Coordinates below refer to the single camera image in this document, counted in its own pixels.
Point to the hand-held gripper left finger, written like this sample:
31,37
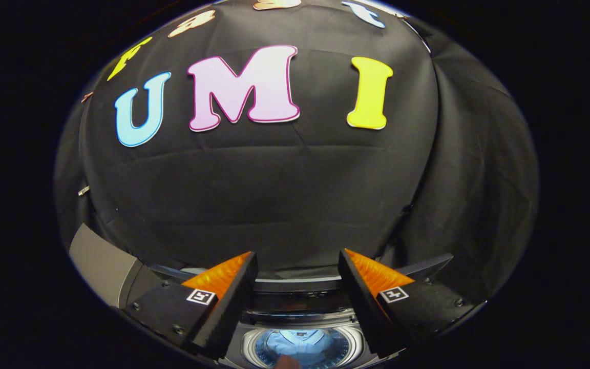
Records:
231,307

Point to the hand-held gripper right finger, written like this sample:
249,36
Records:
369,307

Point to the dark grey washing machine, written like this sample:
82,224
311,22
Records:
300,312

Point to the light blue polo shirt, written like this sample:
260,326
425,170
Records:
300,342

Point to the black backdrop cloth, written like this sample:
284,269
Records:
274,195

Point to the silver cloth clip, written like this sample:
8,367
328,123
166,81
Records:
84,190

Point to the copper cloth clip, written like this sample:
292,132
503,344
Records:
86,96

